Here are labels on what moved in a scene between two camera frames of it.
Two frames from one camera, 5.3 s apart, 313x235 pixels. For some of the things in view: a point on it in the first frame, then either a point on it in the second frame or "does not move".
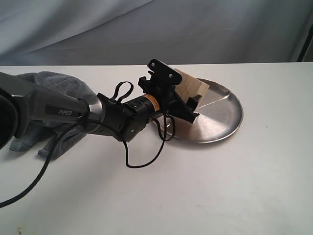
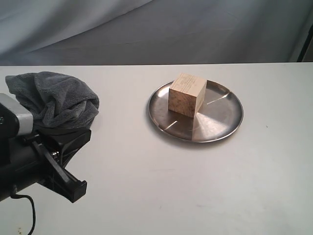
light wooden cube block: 190,86 does not move
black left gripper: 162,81 to 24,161
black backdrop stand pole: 305,47 does not move
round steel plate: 220,113 does not move
